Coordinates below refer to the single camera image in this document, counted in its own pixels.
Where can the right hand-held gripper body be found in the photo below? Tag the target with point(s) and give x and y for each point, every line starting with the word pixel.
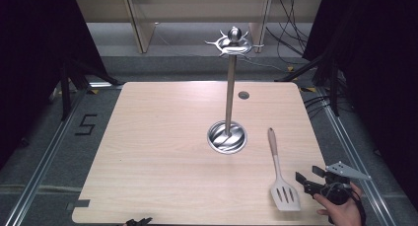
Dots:
pixel 336 188

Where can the steel utensil rack stand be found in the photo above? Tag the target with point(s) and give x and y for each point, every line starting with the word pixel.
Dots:
pixel 230 88

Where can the person's right hand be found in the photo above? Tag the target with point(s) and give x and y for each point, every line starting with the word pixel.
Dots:
pixel 343 214

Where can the yellow black hazard tape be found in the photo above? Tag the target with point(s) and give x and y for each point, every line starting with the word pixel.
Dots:
pixel 308 89
pixel 93 91
pixel 291 68

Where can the black metal stand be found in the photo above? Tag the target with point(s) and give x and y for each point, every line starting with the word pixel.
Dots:
pixel 334 88
pixel 65 88

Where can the grey round table grommet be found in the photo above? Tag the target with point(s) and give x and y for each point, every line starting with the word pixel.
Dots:
pixel 243 95

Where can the black curtain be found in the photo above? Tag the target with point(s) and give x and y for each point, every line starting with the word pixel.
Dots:
pixel 36 55
pixel 381 71

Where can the wooden furniture leg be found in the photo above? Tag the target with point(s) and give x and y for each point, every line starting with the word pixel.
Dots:
pixel 139 25
pixel 261 22

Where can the aluminium floor rail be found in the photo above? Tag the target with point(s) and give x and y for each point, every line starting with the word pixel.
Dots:
pixel 358 163
pixel 42 160

